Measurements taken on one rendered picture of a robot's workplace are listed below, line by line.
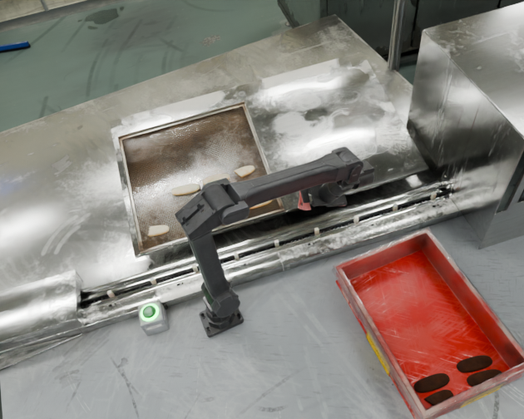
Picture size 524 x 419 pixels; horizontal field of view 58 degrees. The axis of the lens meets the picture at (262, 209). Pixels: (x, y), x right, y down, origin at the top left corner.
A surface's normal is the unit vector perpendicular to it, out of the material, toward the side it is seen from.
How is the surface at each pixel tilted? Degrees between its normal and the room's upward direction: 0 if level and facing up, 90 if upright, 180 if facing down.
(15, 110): 0
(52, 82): 0
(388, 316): 0
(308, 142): 10
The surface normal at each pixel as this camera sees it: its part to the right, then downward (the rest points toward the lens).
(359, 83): -0.07, -0.47
